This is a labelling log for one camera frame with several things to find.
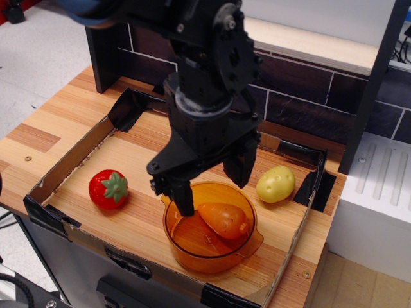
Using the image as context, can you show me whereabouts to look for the white ribbed sink unit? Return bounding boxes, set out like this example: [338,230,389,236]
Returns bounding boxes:
[327,133,410,282]

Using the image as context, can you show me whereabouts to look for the orange transparent plastic pot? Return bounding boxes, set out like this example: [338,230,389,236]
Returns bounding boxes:
[161,182,263,274]

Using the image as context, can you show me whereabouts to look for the red toy strawberry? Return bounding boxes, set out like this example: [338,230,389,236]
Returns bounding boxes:
[89,169,128,210]

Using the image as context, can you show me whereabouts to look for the taped cardboard fence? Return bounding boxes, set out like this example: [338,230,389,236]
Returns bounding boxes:
[24,90,336,307]

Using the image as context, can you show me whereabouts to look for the orange toy carrot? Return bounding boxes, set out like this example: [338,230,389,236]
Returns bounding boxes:
[197,203,249,240]

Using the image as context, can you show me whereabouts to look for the black vertical post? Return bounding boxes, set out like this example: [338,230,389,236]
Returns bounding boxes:
[338,0,410,175]

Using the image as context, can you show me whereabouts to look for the dark tile backsplash panel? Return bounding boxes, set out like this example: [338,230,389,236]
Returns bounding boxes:
[85,19,411,145]

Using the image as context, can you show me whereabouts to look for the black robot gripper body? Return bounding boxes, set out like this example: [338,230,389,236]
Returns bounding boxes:
[147,101,262,194]

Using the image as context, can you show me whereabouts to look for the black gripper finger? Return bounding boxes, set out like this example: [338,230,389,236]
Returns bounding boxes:
[170,181,195,217]
[223,141,258,189]

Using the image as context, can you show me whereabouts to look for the yellow toy potato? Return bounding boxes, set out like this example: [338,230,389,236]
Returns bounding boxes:
[256,166,295,203]

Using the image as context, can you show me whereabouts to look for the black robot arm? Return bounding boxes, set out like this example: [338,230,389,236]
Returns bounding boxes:
[60,1,262,216]

